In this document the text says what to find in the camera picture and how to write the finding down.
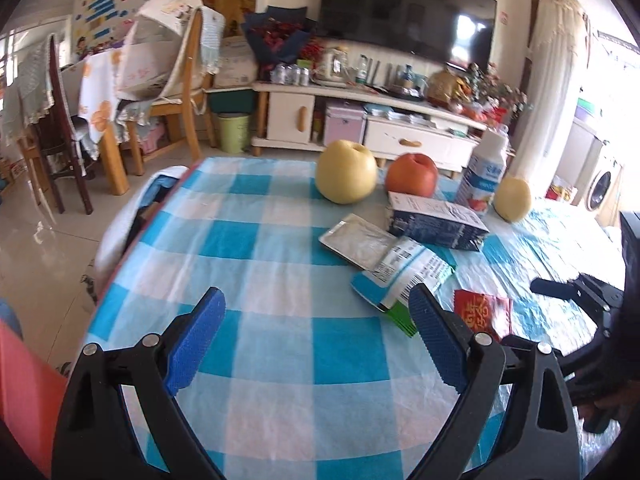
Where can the white washing machine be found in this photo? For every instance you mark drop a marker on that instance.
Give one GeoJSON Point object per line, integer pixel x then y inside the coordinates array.
{"type": "Point", "coordinates": [602, 185]}

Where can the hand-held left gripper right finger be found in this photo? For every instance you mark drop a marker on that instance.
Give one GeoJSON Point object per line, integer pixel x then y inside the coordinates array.
{"type": "Point", "coordinates": [440, 345]}

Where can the black television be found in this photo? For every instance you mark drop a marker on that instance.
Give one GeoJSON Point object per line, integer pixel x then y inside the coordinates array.
{"type": "Point", "coordinates": [407, 10]}

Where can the dark blue milk carton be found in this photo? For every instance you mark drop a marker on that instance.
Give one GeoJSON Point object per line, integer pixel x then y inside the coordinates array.
{"type": "Point", "coordinates": [435, 220]}

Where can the grey lace cloth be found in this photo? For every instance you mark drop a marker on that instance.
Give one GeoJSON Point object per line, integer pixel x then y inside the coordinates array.
{"type": "Point", "coordinates": [27, 85]}

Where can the white television cabinet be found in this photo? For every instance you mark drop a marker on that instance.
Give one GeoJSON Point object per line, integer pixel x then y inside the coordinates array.
{"type": "Point", "coordinates": [370, 122]}

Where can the tall white lace cover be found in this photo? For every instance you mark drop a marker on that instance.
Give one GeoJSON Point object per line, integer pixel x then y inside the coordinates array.
{"type": "Point", "coordinates": [555, 85]}

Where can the silver foil packet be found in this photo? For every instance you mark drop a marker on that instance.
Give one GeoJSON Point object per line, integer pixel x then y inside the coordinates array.
{"type": "Point", "coordinates": [357, 240]}

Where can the red gold-printed wrapper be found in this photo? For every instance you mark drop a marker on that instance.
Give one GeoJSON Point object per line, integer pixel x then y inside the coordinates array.
{"type": "Point", "coordinates": [482, 310]}

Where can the light wooden chair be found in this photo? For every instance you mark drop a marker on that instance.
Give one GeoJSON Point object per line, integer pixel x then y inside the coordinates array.
{"type": "Point", "coordinates": [186, 100]}

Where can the person's right hand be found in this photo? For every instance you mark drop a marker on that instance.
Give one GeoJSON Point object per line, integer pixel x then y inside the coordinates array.
{"type": "Point", "coordinates": [597, 410]}

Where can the glass electric kettle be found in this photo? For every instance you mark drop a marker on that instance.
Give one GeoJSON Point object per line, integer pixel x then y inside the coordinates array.
{"type": "Point", "coordinates": [332, 65]}

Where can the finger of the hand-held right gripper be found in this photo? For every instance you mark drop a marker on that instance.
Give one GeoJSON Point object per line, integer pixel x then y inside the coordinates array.
{"type": "Point", "coordinates": [550, 287]}

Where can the clear water bottle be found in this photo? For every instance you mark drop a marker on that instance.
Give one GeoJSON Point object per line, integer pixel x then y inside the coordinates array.
{"type": "Point", "coordinates": [361, 70]}

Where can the dark wooden chair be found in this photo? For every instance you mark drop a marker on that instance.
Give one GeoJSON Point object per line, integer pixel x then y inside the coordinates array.
{"type": "Point", "coordinates": [55, 135]}

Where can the pink storage box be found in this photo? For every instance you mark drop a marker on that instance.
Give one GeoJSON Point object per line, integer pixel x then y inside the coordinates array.
{"type": "Point", "coordinates": [342, 125]}

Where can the wall poster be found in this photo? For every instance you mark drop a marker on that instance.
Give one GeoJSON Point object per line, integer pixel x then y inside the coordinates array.
{"type": "Point", "coordinates": [102, 5]}

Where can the orange-print white cloth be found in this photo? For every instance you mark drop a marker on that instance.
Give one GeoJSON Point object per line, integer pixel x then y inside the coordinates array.
{"type": "Point", "coordinates": [97, 100]}

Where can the white plastic bag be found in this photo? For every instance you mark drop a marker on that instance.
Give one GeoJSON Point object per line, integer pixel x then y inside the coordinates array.
{"type": "Point", "coordinates": [150, 200]}

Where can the white printed sack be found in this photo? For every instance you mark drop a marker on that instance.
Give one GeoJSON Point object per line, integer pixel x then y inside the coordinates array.
{"type": "Point", "coordinates": [232, 62]}

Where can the dark-wrapped flower bouquet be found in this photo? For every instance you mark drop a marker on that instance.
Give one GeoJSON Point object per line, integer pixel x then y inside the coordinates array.
{"type": "Point", "coordinates": [275, 35]}

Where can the pale blue lace towel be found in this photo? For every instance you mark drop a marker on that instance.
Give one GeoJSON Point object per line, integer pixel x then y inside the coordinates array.
{"type": "Point", "coordinates": [212, 42]}

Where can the white yogurt bottle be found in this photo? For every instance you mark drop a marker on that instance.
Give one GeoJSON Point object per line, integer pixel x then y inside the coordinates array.
{"type": "Point", "coordinates": [482, 175]}

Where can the dried flower bunch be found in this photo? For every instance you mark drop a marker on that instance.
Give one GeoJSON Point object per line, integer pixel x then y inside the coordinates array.
{"type": "Point", "coordinates": [495, 90]}

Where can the yellow pear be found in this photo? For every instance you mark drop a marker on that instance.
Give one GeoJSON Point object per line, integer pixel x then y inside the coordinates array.
{"type": "Point", "coordinates": [346, 172]}
{"type": "Point", "coordinates": [512, 199]}

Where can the red apple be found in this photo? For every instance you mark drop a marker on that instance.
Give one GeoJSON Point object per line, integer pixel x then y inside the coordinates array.
{"type": "Point", "coordinates": [411, 174]}

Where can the blue checkered tablecloth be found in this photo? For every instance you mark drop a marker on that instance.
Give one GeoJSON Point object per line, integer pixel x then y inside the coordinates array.
{"type": "Point", "coordinates": [275, 285]}

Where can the green waste bin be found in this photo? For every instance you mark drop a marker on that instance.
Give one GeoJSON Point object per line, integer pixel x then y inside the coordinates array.
{"type": "Point", "coordinates": [234, 132]}

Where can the cream chair cover cloth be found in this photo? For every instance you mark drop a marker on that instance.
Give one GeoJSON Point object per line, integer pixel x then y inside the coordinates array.
{"type": "Point", "coordinates": [160, 40]}

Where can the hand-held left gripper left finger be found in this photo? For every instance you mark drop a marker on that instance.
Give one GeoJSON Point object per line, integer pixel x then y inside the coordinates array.
{"type": "Point", "coordinates": [197, 345]}

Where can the green white packet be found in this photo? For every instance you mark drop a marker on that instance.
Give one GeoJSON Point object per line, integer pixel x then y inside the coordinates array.
{"type": "Point", "coordinates": [405, 275]}

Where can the row of small bottles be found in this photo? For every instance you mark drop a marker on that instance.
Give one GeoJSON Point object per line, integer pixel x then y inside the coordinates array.
{"type": "Point", "coordinates": [292, 74]}

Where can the gold gift bag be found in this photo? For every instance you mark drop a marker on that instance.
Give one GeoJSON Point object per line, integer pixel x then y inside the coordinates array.
{"type": "Point", "coordinates": [442, 87]}

